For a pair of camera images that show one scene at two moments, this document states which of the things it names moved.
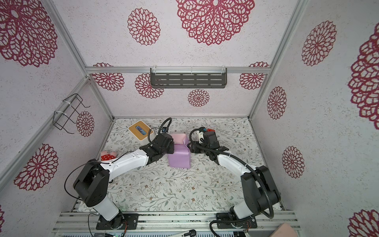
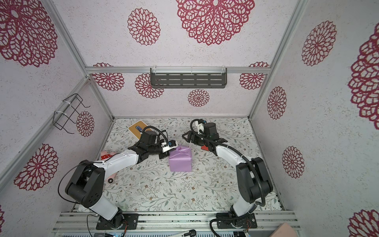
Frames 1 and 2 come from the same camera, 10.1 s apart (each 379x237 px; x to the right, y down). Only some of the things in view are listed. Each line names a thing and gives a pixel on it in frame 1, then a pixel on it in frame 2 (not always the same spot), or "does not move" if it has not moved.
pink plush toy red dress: [105, 155] does not move
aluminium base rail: [167, 222] does not move
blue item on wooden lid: [140, 130] does not move
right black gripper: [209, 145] → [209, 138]
